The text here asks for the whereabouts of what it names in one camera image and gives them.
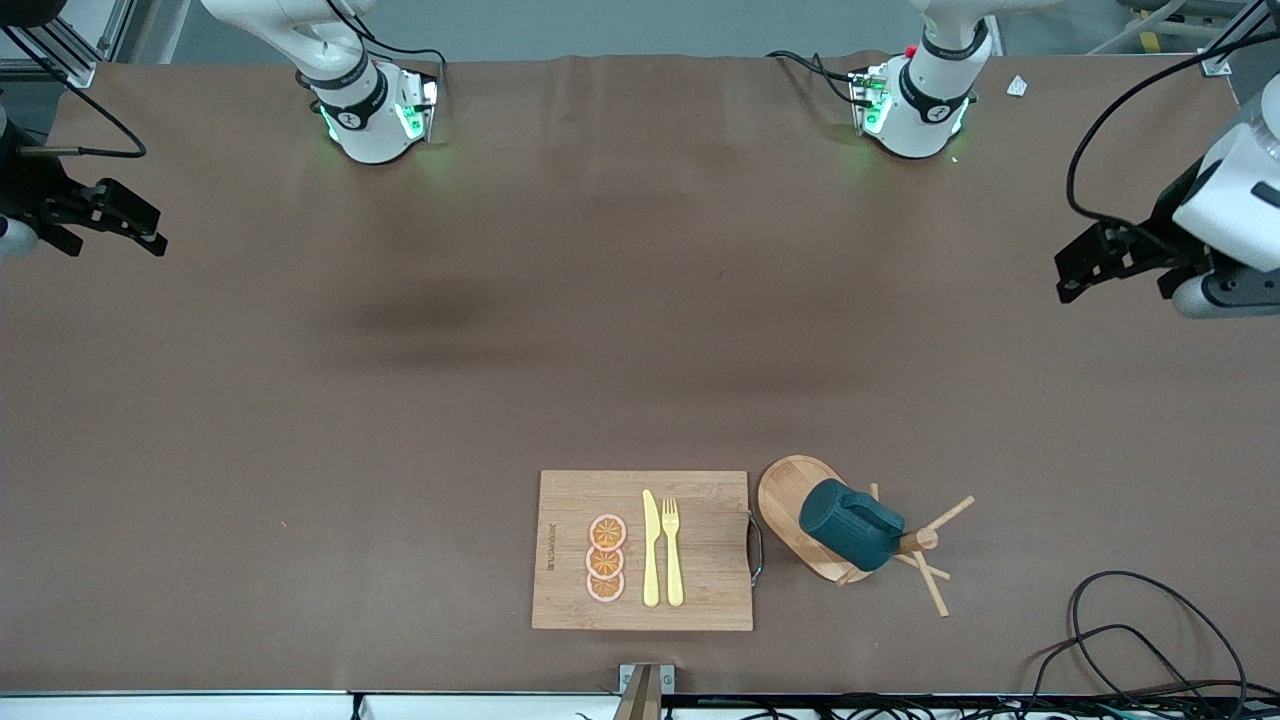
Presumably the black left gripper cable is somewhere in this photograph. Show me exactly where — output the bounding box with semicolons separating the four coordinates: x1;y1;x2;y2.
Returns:
1064;55;1233;239

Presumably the aluminium frame profile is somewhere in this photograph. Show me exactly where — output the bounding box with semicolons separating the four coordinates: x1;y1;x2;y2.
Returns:
0;0;136;89
1200;0;1280;77

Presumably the yellow plastic knife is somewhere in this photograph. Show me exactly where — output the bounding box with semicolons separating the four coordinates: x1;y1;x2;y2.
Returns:
642;489;662;608

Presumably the black left arm base cable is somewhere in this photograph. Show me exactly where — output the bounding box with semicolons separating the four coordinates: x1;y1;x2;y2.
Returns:
767;50;863;107

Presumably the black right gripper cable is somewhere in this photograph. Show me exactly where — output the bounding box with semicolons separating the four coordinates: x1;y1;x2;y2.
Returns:
0;25;149;160

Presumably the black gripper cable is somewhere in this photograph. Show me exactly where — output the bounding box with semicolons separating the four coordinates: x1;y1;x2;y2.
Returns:
0;25;149;160
1064;55;1233;239

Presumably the brown table cover mat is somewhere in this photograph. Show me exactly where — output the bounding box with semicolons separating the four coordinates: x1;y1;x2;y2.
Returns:
0;50;1280;697

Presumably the dark teal cup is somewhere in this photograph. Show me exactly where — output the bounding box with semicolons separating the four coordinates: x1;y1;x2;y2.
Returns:
798;477;906;573

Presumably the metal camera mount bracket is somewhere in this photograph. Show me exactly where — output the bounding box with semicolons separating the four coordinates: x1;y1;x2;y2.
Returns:
619;663;676;720

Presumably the white table edge rail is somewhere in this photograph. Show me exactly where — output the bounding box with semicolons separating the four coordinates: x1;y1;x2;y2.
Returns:
0;690;619;720

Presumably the yellow plastic fork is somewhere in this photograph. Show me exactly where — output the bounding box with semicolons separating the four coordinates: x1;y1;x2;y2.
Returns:
661;497;686;608

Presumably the wooden cup rack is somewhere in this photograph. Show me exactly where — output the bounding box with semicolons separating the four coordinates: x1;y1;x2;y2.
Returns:
757;455;976;618

